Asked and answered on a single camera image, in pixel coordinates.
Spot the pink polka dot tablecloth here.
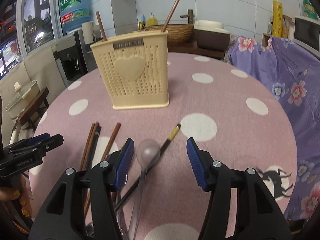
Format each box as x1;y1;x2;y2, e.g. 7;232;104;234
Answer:
29;52;298;240

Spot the dark display shelf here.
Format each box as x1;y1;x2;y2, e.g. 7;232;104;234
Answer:
0;2;20;80

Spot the green snack packet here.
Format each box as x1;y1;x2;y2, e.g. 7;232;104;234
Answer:
301;0;318;20

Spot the bamboo style faucet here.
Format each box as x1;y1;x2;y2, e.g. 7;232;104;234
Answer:
180;9;195;25

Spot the beige perforated utensil holder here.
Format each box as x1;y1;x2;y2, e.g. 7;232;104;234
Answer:
90;30;170;110

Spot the woven basket sink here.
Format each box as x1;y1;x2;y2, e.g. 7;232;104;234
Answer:
144;24;195;47

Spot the purple floral cloth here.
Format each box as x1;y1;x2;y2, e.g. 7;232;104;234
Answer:
226;35;320;222

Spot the person's left hand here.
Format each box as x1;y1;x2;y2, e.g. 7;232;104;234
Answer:
0;175;33;218

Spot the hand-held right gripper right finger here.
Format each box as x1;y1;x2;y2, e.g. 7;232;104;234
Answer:
186;137;293;240

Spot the white bowl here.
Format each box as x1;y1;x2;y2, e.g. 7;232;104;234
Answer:
194;20;224;30

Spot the black chopstick with yellow band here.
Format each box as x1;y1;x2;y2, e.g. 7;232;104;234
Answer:
115;123;182;212

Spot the dark wooden chopstick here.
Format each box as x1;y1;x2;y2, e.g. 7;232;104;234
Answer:
86;125;102;170

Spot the brown tub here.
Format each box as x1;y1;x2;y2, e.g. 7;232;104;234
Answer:
194;27;231;52

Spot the blue water bottle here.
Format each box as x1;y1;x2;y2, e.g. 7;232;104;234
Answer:
59;0;91;32

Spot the brown wooden chopstick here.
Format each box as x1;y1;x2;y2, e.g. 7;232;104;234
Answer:
100;122;121;163
82;122;100;218
79;122;96;172

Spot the glass window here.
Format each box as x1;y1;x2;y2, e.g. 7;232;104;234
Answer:
16;0;63;60

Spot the long brown chopstick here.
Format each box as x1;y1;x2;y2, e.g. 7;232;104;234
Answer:
161;0;181;32
96;11;107;42

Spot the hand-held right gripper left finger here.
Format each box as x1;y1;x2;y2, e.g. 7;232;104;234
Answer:
30;138;135;240

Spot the yellow wrapped roll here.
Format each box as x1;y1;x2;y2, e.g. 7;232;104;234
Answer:
272;0;284;38

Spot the wooden counter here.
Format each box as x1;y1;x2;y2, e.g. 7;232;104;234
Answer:
167;41;225;60

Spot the grey water dispenser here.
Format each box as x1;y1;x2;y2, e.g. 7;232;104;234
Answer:
51;29;88;85

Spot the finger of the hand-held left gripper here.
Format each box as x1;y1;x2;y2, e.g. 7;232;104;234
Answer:
9;134;64;157
10;133;51;152

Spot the grey metal spoon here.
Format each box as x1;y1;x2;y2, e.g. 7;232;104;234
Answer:
129;139;161;240

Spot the dark wooden stool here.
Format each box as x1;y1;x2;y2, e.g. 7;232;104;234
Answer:
17;87;50;130

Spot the white pot with lid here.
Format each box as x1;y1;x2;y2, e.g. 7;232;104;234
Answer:
5;80;40;119

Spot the white microwave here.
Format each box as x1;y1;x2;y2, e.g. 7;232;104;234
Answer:
292;16;320;55

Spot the yellow soap bottle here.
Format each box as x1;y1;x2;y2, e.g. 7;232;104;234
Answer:
146;12;157;27

